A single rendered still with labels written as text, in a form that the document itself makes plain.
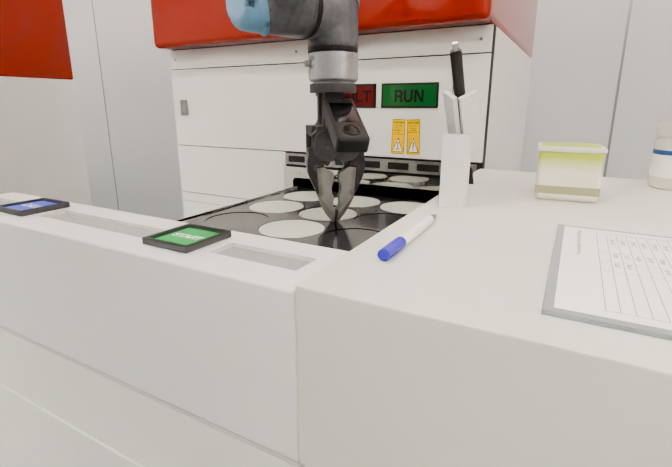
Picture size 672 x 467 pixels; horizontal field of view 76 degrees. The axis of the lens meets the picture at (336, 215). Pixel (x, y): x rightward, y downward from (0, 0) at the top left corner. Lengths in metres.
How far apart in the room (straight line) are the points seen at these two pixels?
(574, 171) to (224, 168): 0.84
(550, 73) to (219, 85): 1.63
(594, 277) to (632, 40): 2.05
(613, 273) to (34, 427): 0.65
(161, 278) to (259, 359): 0.11
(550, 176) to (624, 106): 1.75
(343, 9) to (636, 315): 0.52
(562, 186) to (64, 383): 0.62
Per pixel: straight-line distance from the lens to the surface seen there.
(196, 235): 0.42
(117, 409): 0.53
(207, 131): 1.20
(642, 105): 2.34
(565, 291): 0.31
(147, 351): 0.44
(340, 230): 0.65
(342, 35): 0.66
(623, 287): 0.34
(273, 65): 1.06
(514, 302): 0.29
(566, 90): 2.33
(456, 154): 0.51
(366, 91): 0.93
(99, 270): 0.46
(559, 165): 0.60
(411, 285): 0.30
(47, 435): 0.68
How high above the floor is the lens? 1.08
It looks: 14 degrees down
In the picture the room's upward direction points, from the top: straight up
